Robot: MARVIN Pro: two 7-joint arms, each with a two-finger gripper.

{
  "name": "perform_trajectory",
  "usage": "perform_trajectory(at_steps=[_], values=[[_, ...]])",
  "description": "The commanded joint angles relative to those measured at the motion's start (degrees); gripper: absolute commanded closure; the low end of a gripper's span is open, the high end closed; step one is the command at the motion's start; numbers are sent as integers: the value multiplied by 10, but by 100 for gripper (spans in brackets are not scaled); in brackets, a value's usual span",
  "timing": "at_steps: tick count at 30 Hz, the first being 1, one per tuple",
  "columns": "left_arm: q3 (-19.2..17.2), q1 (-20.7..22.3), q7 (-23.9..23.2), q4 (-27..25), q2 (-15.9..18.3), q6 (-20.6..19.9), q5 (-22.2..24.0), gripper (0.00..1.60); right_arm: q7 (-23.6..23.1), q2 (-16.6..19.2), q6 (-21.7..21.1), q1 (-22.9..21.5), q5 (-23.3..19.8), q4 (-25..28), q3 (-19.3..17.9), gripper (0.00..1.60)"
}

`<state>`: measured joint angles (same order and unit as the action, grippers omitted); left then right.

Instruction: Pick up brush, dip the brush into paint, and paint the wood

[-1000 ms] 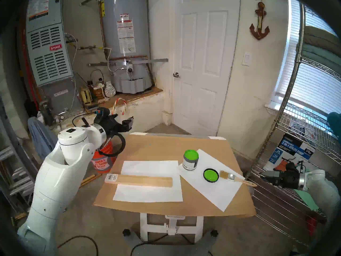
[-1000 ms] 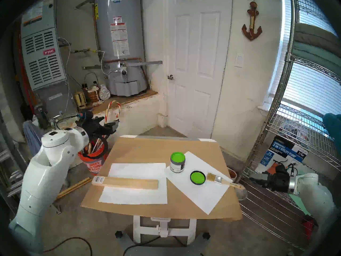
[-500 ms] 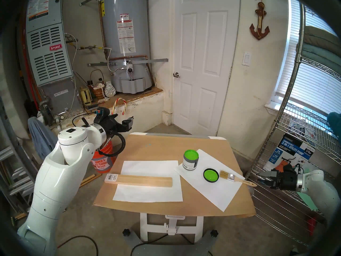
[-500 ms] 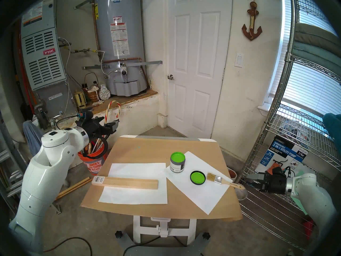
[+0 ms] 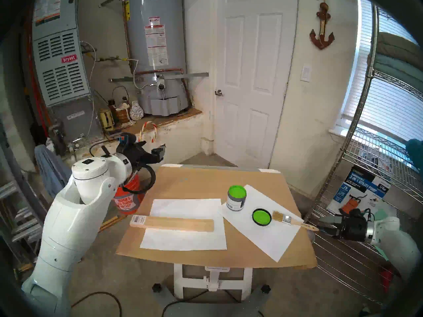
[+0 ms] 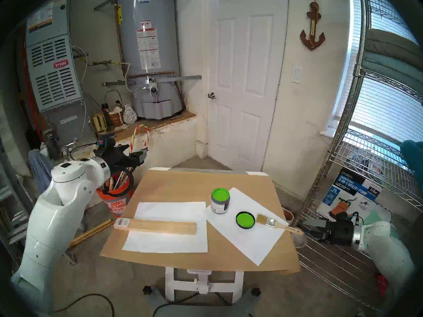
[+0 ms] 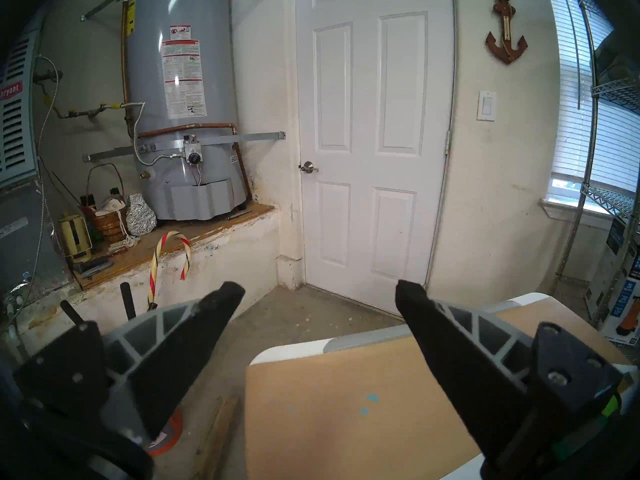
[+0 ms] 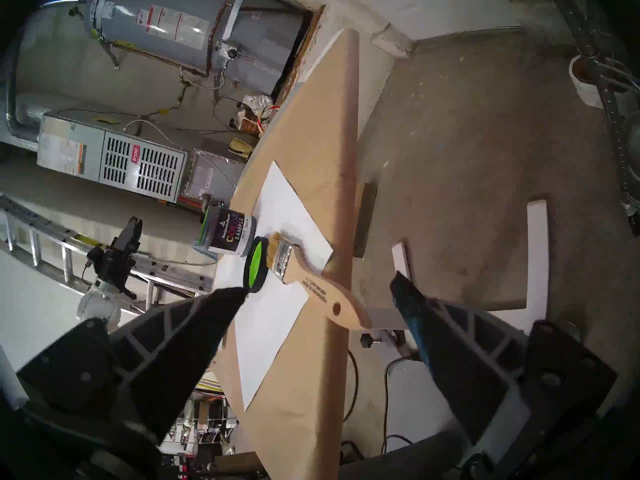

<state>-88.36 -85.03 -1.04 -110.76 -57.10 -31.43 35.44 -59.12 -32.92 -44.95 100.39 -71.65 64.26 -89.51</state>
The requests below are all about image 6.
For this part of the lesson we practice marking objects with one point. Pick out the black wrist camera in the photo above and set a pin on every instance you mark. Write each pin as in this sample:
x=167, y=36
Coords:
x=343, y=216
x=109, y=143

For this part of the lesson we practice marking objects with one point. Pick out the light wood plank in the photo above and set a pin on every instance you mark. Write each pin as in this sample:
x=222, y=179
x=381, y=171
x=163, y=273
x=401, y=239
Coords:
x=158, y=226

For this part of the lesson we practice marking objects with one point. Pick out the yellow gas pipe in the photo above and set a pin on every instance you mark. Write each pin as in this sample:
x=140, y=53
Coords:
x=102, y=62

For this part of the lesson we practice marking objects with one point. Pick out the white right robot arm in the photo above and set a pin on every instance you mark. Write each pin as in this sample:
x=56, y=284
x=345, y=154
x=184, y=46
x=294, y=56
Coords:
x=386, y=250

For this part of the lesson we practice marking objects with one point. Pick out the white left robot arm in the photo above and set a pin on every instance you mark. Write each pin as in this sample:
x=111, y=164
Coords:
x=56, y=217

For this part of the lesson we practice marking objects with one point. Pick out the blue cloth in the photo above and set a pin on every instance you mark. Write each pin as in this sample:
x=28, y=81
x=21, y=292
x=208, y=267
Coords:
x=41, y=171

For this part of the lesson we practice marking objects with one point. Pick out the white paper sheet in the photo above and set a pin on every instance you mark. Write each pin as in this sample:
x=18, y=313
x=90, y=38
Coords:
x=165, y=243
x=251, y=243

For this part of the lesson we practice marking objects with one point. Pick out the white water heater platform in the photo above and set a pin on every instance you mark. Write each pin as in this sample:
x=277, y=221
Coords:
x=168, y=138

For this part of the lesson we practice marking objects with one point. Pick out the grey bryant furnace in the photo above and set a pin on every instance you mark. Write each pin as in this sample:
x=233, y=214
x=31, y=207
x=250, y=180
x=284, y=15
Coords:
x=53, y=72

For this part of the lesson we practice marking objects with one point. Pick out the white light switch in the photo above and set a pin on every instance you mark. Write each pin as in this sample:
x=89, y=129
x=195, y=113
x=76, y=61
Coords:
x=296, y=75

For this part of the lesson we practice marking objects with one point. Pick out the brown hardboard table cover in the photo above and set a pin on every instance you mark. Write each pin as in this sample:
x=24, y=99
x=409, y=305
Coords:
x=185, y=187

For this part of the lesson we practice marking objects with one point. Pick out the red plastic object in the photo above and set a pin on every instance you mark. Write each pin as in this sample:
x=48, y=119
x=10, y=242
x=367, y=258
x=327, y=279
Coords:
x=382, y=285

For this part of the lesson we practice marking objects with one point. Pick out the wooden chip paint brush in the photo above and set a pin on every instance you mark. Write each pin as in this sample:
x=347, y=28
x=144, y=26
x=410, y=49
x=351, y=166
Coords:
x=272, y=222

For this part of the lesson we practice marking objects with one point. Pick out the clear glass bowl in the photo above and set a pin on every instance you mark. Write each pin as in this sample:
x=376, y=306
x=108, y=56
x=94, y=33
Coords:
x=300, y=243

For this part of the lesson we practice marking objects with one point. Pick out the green paint sample jar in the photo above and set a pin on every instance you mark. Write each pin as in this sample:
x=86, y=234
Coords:
x=220, y=202

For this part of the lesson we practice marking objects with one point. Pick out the teal folded cushion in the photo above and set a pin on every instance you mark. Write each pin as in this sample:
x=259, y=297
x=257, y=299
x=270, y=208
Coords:
x=386, y=70

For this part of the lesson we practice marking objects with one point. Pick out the dark teal fabric object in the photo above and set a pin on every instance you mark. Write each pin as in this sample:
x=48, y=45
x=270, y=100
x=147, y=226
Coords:
x=413, y=156

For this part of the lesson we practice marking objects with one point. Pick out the rusty anchor wall decoration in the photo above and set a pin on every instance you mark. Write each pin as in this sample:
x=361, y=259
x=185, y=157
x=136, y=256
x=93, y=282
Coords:
x=311, y=37

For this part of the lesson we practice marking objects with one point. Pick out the foil wrapped object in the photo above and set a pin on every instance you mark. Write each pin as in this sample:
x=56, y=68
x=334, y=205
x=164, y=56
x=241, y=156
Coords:
x=129, y=115

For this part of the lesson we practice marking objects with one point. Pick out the wooden sticks bundle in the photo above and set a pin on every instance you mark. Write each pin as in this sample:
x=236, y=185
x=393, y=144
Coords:
x=92, y=233

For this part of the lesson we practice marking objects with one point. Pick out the light green paper sheet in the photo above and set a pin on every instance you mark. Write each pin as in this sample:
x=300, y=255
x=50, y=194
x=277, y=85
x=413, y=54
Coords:
x=376, y=217

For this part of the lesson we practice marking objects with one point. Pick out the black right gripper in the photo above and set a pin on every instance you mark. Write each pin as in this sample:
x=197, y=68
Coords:
x=340, y=232

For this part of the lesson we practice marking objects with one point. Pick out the orange plastic bucket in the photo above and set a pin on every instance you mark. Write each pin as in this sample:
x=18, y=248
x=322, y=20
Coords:
x=115, y=204

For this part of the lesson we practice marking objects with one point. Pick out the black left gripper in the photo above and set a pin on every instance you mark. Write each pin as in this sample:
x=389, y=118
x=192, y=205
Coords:
x=119, y=158

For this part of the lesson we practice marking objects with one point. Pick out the olive folded cushion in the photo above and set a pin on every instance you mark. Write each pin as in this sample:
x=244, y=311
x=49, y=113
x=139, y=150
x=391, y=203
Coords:
x=393, y=42

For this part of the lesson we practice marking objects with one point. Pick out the tan board table top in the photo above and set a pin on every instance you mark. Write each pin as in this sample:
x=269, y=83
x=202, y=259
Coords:
x=203, y=283

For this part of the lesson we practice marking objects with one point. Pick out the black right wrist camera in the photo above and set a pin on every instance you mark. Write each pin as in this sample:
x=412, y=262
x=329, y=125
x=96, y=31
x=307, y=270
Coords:
x=343, y=216

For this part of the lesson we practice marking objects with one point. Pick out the white panel door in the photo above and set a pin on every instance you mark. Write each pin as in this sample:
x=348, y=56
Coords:
x=246, y=72

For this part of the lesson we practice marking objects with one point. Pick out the white window blinds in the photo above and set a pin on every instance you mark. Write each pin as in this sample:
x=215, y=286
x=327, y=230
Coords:
x=380, y=105

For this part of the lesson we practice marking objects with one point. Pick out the grey water heater tank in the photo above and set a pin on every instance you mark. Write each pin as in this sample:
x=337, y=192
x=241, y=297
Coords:
x=148, y=39

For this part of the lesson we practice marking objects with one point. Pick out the black lid with green paint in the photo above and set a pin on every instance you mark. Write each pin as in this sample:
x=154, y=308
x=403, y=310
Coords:
x=245, y=220

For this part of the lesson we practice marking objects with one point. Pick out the aluminium ladder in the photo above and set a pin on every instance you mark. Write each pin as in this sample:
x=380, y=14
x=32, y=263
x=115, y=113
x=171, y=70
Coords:
x=13, y=220

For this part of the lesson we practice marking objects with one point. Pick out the utility pump box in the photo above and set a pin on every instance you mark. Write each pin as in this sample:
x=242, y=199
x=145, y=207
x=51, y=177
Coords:
x=353, y=191

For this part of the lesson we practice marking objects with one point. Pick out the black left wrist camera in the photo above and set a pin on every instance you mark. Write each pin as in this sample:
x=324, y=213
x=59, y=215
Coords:
x=109, y=143

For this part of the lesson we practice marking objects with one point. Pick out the striped candy cane decoration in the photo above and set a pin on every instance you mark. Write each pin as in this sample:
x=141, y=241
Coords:
x=147, y=134

